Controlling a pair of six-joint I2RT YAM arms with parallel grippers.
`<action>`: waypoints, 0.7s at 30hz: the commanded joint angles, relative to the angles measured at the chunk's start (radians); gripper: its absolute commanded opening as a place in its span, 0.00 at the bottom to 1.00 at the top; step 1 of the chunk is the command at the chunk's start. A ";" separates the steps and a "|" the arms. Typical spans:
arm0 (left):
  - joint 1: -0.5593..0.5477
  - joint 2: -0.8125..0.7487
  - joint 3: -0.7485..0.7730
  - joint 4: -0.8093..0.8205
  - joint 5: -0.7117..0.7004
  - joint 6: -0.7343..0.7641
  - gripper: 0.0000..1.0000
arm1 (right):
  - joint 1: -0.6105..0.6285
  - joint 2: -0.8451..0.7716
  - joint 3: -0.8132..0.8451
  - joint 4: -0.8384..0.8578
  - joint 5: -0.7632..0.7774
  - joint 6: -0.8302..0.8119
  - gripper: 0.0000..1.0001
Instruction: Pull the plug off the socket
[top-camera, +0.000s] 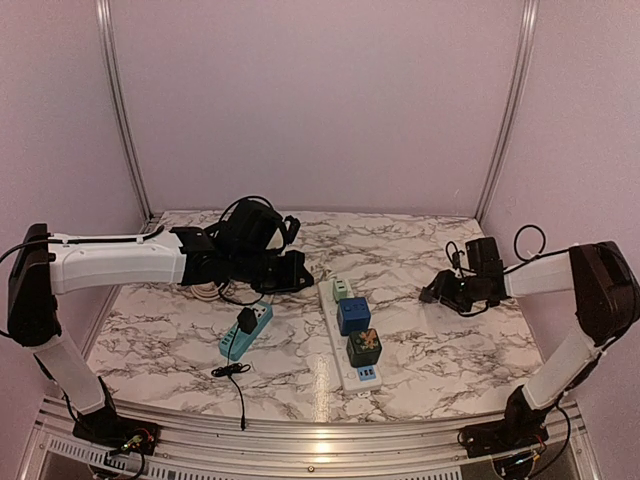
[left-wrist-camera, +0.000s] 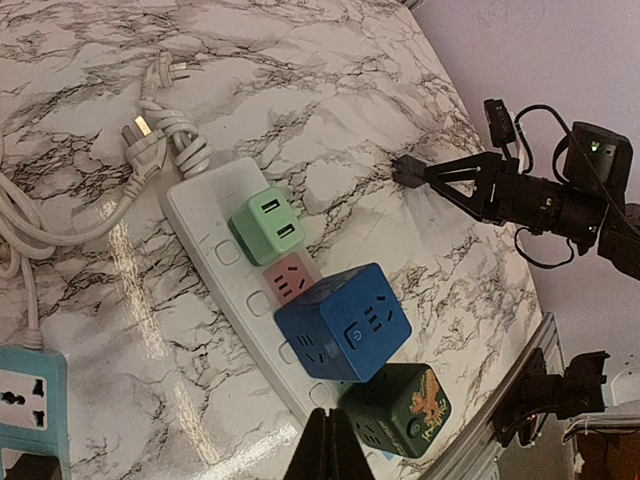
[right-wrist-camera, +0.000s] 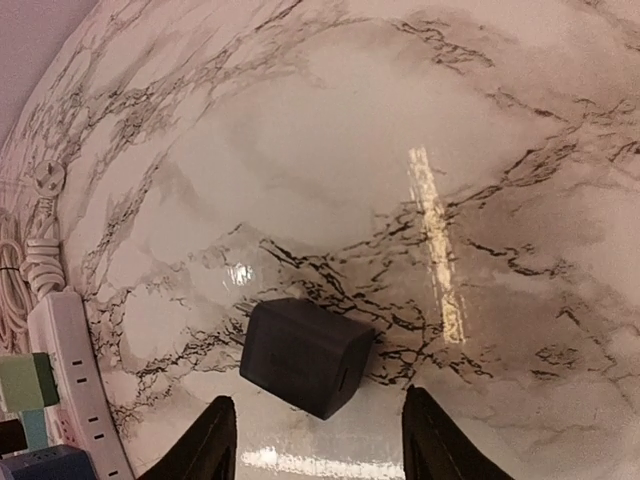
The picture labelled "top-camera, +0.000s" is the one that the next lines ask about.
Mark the aluminium corner post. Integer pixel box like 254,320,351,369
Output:
474,0,540,224
95,0,154,223

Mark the blue cube socket adapter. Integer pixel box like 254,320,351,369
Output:
336,297,371,336

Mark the long white power strip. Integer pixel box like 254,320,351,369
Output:
318,277,382,394

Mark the dark green dragon cube adapter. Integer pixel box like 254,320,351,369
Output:
346,328,382,368

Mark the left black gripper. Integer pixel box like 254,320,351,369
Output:
230,247,313,295

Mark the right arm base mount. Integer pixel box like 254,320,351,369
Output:
457,420,549,458

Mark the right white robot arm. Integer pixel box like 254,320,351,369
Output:
419,236,639,448

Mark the right aluminium corner post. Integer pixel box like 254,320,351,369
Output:
474,0,540,224

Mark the pink coiled power cable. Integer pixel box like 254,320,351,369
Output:
187,282,231,302

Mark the mint green usb charger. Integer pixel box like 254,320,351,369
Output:
332,278,351,302

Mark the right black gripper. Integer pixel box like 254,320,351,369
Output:
424,269,486,313

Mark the left aluminium corner post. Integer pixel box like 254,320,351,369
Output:
95,0,154,223

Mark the black charger with thin cable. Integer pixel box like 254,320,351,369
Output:
211,307,258,431

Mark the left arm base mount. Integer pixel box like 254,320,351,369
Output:
73,417,160,456

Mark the teal power strip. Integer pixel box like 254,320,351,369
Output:
219,301,273,361

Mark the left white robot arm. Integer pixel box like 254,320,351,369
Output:
1,195,314,445

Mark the aluminium front frame rail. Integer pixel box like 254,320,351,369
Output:
15,396,604,479

